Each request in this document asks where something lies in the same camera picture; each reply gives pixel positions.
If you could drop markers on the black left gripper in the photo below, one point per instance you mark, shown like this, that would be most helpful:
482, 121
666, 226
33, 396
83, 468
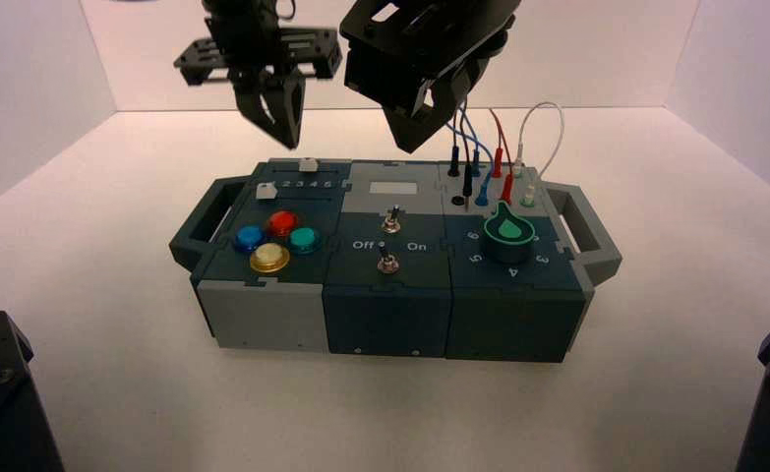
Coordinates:
313, 52

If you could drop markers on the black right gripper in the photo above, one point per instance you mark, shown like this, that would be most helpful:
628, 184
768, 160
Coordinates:
397, 45

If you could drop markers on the white slider knob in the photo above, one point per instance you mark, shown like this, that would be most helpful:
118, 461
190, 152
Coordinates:
308, 165
265, 191

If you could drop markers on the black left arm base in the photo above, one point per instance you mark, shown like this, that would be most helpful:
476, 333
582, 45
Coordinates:
0, 404

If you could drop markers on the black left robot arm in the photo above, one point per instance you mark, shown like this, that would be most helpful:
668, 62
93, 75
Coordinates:
241, 16

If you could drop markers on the red round push button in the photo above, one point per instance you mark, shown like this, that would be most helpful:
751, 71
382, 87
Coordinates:
283, 223

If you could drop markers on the blue round push button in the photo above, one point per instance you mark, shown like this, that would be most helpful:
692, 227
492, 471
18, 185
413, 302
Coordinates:
249, 238

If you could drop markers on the teal round push button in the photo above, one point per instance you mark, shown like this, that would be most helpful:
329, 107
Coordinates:
304, 240

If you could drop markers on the yellow round push button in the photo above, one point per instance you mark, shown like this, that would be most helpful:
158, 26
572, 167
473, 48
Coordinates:
269, 258

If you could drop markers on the dark green rotary knob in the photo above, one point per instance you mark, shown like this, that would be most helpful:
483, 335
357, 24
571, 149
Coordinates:
508, 238

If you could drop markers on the modular control panel box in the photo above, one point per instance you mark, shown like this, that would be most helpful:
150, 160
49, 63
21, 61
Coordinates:
384, 312

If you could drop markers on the metal toggle switch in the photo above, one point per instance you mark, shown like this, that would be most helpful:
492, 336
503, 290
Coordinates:
388, 262
391, 221

